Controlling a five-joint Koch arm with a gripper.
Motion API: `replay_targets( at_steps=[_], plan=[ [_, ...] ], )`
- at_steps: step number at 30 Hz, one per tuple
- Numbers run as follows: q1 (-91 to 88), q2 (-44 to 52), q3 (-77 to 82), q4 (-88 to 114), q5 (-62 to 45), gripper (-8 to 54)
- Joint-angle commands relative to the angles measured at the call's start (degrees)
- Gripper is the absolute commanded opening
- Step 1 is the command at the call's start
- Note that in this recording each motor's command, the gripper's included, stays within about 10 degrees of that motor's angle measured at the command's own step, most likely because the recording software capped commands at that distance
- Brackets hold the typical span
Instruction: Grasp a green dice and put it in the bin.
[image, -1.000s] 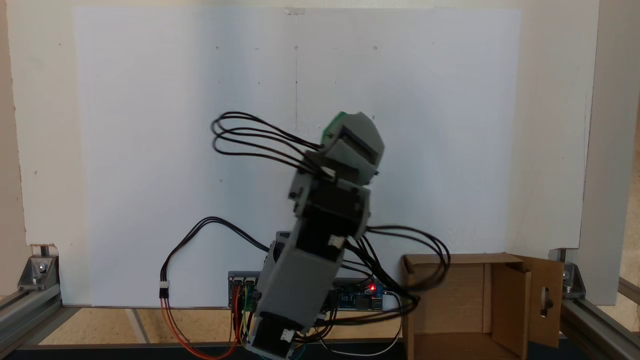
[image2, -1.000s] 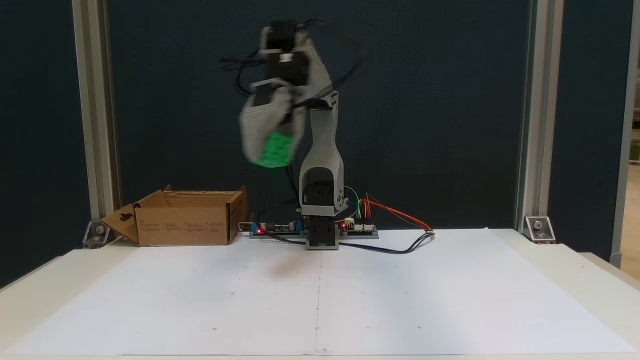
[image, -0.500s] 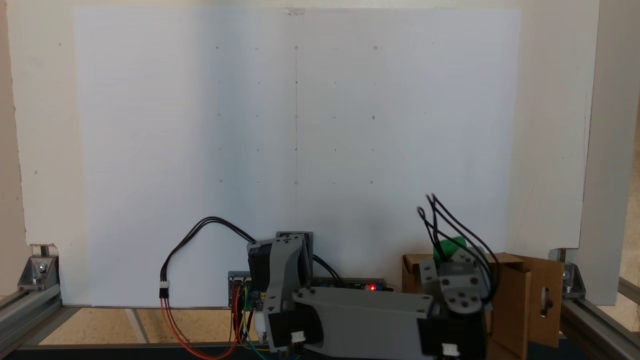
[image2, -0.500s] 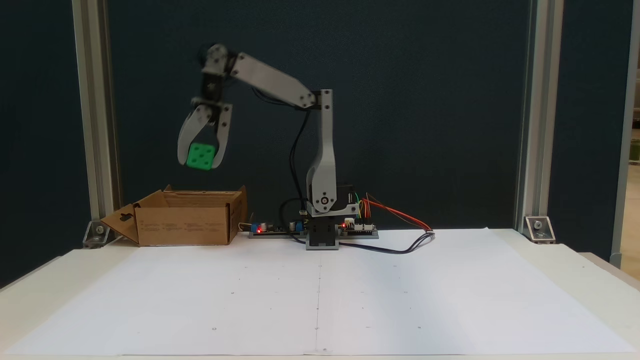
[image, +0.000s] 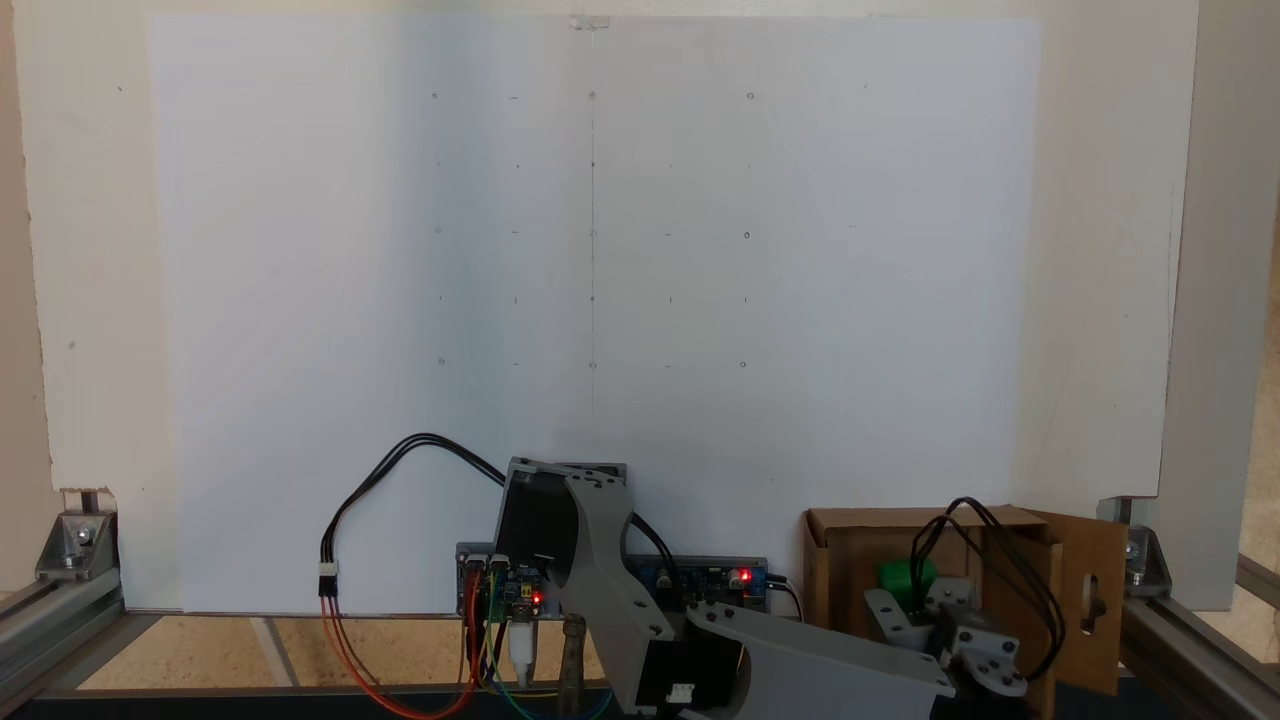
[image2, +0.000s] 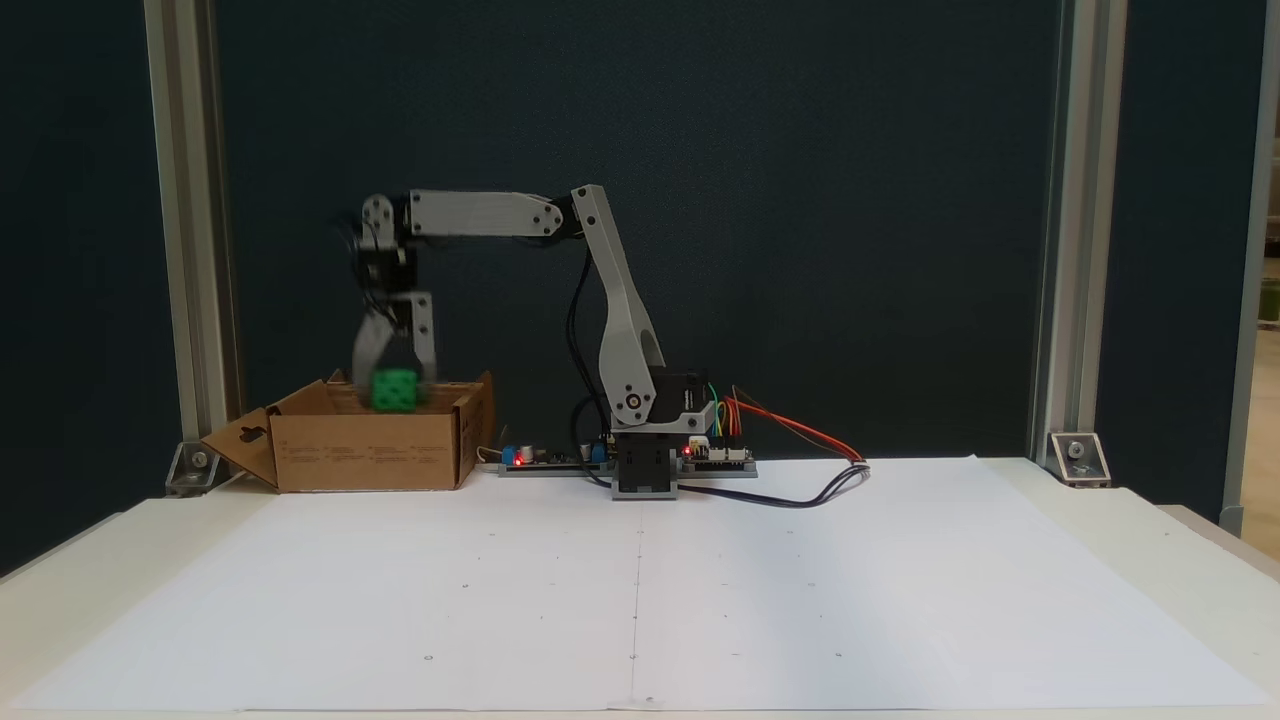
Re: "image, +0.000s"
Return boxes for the coloured jumper wires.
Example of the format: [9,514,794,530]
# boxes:
[460,570,616,720]

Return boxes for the black motor cable bundle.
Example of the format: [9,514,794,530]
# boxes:
[625,510,685,593]

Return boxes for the black cable with white connector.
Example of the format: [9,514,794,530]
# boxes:
[318,432,509,601]

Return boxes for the white usb plug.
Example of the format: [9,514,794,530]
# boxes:
[508,618,538,691]

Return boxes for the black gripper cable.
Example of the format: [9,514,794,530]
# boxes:
[908,496,1068,684]

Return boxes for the metal corner bracket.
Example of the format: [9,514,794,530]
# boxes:
[1124,524,1174,598]
[34,508,122,583]

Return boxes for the brown metal clamp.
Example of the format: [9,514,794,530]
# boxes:
[558,614,589,717]

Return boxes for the white paper sheet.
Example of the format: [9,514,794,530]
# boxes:
[147,14,1043,615]

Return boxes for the long blue circuit board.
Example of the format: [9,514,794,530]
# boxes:
[628,556,770,613]

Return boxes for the small blue circuit board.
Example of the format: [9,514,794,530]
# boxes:
[456,542,549,623]

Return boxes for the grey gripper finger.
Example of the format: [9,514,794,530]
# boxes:
[864,588,943,657]
[924,576,977,614]

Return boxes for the orange and red wires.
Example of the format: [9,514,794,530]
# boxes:
[320,595,491,720]

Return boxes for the green dice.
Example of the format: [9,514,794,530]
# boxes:
[877,557,940,603]

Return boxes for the brown cardboard box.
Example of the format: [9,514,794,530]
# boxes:
[803,505,1131,720]

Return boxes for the aluminium frame profile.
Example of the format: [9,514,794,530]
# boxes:
[0,568,128,717]
[1118,555,1280,720]

